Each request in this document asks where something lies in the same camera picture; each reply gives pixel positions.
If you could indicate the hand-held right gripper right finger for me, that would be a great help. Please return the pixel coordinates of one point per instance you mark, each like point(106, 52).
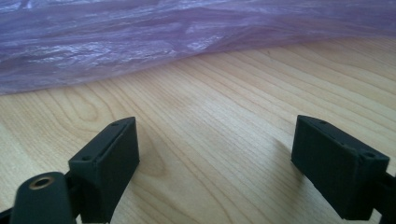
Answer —
point(336, 168)

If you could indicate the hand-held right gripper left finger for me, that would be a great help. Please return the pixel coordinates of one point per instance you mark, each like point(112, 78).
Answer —
point(106, 168)

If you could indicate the purple plastic bag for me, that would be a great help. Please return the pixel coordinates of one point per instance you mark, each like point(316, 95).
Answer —
point(93, 46)

